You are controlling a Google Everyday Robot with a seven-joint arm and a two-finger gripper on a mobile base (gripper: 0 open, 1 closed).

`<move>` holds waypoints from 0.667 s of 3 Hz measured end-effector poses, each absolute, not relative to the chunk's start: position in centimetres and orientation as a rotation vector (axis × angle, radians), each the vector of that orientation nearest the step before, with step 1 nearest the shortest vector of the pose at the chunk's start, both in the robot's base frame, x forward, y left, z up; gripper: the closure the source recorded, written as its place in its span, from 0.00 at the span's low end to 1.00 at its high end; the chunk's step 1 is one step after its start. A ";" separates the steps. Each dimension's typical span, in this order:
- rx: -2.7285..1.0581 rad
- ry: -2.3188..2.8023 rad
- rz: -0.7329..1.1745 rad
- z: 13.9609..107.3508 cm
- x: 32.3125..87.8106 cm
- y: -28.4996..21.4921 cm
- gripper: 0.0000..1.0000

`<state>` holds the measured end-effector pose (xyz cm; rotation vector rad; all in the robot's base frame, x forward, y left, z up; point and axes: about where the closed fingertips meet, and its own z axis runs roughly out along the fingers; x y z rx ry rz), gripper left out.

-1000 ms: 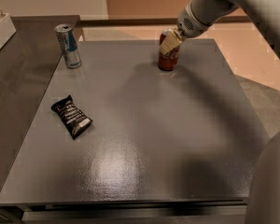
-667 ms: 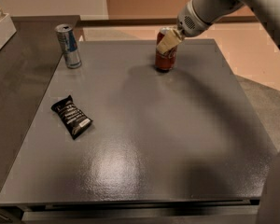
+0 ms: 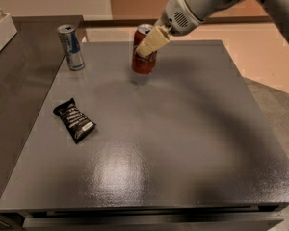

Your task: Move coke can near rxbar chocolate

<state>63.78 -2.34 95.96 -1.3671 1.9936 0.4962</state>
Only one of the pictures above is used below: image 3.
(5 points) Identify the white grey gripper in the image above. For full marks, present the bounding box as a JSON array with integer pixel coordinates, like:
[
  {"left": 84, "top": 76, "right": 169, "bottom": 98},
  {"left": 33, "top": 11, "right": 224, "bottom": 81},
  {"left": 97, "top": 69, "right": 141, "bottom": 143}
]
[{"left": 136, "top": 0, "right": 202, "bottom": 58}]

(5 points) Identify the red coke can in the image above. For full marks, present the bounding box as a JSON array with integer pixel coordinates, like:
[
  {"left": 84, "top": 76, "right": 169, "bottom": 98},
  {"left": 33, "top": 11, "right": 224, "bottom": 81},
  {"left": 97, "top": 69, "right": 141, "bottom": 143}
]
[{"left": 132, "top": 24, "right": 157, "bottom": 75}]

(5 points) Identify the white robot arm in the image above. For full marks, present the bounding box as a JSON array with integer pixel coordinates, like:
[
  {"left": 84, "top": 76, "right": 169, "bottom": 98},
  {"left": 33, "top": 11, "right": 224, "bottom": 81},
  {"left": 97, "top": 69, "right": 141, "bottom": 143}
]
[{"left": 136, "top": 0, "right": 289, "bottom": 57}]

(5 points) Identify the silver blue energy drink can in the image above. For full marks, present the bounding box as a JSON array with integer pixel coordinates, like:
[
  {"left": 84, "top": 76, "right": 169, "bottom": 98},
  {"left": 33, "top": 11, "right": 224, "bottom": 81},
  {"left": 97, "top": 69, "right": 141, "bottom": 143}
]
[{"left": 57, "top": 24, "right": 85, "bottom": 71}]

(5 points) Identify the black rxbar chocolate wrapper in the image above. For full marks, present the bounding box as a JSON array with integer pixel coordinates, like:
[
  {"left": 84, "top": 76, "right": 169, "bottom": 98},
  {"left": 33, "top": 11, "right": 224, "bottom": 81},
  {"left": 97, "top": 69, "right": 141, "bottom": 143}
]
[{"left": 53, "top": 98, "right": 96, "bottom": 143}]

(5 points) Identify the white box on counter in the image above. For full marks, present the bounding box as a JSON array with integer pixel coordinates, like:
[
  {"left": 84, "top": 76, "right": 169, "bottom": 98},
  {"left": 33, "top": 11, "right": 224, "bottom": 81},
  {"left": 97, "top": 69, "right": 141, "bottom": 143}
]
[{"left": 0, "top": 13, "right": 17, "bottom": 52}]

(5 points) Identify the grey drawer front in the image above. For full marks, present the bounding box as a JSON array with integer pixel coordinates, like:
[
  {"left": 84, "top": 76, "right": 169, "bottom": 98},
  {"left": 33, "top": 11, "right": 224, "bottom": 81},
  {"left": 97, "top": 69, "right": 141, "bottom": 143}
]
[{"left": 23, "top": 212, "right": 284, "bottom": 231}]

